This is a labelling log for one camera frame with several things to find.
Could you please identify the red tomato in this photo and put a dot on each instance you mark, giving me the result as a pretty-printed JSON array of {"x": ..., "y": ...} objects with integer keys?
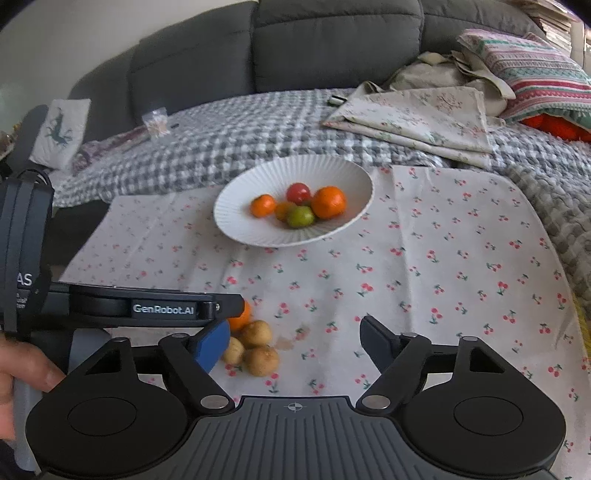
[{"x": 298, "y": 193}]

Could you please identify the brown kiwi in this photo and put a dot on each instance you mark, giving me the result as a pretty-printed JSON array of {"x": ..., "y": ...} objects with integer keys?
[
  {"x": 233, "y": 351},
  {"x": 262, "y": 361},
  {"x": 255, "y": 333}
]

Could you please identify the cherry print tablecloth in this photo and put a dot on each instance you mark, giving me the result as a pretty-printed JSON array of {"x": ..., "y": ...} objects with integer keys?
[{"x": 438, "y": 277}]

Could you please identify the orange fuzzy cushion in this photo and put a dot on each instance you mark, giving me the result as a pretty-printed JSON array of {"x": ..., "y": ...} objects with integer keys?
[{"x": 554, "y": 125}]

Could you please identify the striped colourful pillow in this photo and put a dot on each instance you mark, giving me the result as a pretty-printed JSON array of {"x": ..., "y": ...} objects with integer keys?
[{"x": 521, "y": 69}]

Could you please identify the stack of magazines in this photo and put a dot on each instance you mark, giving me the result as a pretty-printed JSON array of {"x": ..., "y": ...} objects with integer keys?
[{"x": 554, "y": 18}]

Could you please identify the clear cotton swab box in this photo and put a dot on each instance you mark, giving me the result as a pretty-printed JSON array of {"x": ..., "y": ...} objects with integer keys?
[{"x": 156, "y": 121}]

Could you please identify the dark grey sofa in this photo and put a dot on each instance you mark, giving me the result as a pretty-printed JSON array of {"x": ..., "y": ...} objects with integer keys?
[{"x": 194, "y": 60}]

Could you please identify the beige tote bag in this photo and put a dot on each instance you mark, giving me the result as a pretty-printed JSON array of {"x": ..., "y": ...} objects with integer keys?
[{"x": 443, "y": 74}]

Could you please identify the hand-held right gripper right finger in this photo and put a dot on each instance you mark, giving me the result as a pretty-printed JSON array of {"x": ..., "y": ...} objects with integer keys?
[{"x": 376, "y": 339}]

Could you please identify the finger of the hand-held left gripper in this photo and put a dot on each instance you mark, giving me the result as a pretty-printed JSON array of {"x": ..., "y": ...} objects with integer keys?
[{"x": 230, "y": 307}]

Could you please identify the small orange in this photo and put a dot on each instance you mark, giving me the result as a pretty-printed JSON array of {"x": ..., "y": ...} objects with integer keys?
[
  {"x": 263, "y": 205},
  {"x": 241, "y": 319}
]

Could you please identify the folded floral cloth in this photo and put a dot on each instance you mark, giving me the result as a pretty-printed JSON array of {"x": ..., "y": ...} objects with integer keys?
[{"x": 415, "y": 117}]

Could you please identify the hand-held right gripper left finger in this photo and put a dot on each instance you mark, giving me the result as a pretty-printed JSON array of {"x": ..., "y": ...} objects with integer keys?
[{"x": 212, "y": 344}]

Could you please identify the person's left hand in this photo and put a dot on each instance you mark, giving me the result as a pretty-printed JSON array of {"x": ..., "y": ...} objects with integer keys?
[{"x": 27, "y": 360}]

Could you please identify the grey plaid quilt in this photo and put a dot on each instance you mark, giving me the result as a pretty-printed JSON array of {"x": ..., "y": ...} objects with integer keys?
[{"x": 258, "y": 134}]

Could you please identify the small yellow-orange fruit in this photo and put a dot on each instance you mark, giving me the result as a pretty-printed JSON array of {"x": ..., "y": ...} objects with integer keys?
[{"x": 281, "y": 211}]

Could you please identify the white ribbed bowl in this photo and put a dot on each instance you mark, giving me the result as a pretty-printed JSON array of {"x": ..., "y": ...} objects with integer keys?
[{"x": 240, "y": 217}]

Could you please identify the patterned fabric pouch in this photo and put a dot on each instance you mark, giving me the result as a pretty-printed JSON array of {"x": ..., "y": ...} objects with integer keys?
[{"x": 90, "y": 153}]

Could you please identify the large orange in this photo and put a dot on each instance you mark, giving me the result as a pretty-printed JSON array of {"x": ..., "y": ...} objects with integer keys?
[{"x": 328, "y": 201}]

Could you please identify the grey waffle blanket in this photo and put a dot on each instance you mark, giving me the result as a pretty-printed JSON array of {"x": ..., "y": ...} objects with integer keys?
[{"x": 558, "y": 217}]

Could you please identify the white deer print pillow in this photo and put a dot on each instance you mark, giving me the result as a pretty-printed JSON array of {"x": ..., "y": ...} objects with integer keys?
[{"x": 57, "y": 134}]

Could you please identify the green lime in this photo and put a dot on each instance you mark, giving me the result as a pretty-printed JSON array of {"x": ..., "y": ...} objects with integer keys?
[{"x": 300, "y": 217}]

